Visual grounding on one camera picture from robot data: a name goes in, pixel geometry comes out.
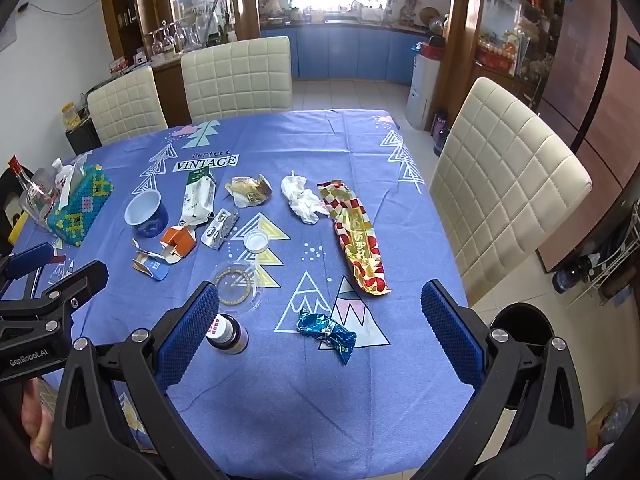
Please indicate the blue printed tablecloth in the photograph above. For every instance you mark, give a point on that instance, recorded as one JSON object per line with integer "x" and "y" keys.
{"x": 300, "y": 410}

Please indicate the yellow jar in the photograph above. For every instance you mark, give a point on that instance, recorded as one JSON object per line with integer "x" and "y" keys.
{"x": 70, "y": 116}

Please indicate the dark thermos bottle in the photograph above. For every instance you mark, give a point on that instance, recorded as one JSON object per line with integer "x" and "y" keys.
{"x": 440, "y": 121}

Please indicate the blue kitchen cabinets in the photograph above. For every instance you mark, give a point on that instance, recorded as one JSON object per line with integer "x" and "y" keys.
{"x": 350, "y": 52}

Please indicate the beaded tissue box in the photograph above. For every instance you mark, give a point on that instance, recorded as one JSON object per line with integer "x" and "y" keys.
{"x": 80, "y": 207}

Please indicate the white tissue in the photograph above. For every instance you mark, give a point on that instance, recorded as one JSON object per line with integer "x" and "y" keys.
{"x": 302, "y": 200}

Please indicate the white pouch with red print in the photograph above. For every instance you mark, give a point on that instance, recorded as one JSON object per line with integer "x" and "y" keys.
{"x": 60, "y": 175}

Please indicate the wooden display cabinet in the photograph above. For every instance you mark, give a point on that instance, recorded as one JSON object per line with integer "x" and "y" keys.
{"x": 500, "y": 25}

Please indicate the wooden glass-door cabinet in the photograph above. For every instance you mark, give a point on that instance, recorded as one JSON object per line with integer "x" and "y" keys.
{"x": 150, "y": 10}

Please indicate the red and gold long wrapper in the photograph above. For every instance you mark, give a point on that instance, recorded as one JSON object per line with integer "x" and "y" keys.
{"x": 357, "y": 240}

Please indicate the beige wrapper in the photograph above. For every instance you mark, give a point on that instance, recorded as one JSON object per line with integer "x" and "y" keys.
{"x": 247, "y": 191}

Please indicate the torn blue and white carton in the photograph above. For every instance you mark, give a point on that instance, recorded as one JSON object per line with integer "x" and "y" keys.
{"x": 152, "y": 265}

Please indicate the blue paper cup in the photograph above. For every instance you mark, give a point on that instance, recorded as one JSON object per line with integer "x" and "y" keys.
{"x": 147, "y": 215}

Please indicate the orange carton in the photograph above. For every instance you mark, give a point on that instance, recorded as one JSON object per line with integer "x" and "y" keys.
{"x": 180, "y": 242}

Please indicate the silver blister pack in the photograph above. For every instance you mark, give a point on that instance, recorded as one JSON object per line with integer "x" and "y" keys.
{"x": 220, "y": 227}

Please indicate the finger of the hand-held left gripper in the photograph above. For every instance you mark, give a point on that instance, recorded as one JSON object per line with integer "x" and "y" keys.
{"x": 82, "y": 280}
{"x": 30, "y": 260}

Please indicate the black side table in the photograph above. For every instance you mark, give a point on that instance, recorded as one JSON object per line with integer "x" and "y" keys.
{"x": 82, "y": 137}

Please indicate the small brown bottle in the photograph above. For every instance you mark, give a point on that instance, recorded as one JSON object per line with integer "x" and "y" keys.
{"x": 230, "y": 335}

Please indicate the white water dispenser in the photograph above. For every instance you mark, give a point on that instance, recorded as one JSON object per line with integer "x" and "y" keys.
{"x": 422, "y": 90}

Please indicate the row of wine glasses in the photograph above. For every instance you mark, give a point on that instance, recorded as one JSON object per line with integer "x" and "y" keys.
{"x": 170, "y": 40}

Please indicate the person's left hand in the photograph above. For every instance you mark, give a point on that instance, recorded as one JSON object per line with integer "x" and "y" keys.
{"x": 36, "y": 425}

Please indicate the copper refrigerator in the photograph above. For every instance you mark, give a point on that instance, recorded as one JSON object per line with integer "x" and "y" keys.
{"x": 590, "y": 100}

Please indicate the green and white wrapper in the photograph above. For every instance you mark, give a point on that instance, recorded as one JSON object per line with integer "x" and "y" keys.
{"x": 197, "y": 200}

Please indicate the white round lid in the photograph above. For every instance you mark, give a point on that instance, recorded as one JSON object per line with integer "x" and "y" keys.
{"x": 256, "y": 242}

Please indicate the blue foil wrapper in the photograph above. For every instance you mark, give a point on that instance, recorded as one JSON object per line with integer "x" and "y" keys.
{"x": 327, "y": 337}

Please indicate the clear plastic lid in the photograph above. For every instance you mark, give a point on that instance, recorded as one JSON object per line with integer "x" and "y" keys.
{"x": 237, "y": 287}

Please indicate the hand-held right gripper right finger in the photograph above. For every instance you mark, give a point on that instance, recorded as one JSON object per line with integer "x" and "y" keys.
{"x": 452, "y": 335}

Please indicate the cream quilted chair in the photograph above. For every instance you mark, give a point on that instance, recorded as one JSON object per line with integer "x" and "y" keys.
{"x": 500, "y": 185}
{"x": 237, "y": 80}
{"x": 127, "y": 107}

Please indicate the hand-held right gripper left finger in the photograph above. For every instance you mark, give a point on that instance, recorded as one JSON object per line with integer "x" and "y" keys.
{"x": 190, "y": 340}

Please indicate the black trash bin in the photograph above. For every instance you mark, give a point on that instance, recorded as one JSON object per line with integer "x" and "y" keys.
{"x": 525, "y": 322}

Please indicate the glass bottle with red cap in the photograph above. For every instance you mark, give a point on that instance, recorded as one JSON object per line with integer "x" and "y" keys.
{"x": 34, "y": 195}

